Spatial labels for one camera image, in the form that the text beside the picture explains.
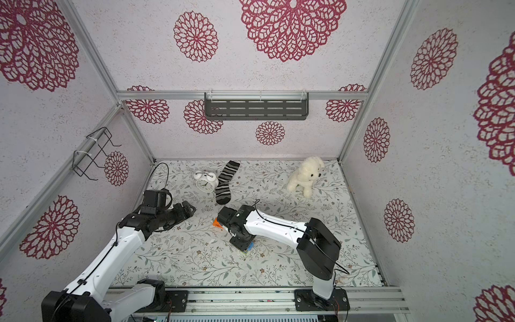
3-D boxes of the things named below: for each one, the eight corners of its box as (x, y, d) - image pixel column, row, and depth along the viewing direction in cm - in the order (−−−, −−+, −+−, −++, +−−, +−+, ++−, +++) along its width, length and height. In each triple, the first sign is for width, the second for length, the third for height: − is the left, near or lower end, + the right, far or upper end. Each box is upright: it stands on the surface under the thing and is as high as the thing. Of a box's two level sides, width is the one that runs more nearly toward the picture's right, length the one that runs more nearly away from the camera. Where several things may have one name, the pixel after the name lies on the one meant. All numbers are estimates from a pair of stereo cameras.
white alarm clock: (198, 192, 108) (192, 176, 98) (201, 185, 111) (195, 170, 101) (216, 195, 107) (212, 180, 97) (219, 188, 110) (215, 173, 100)
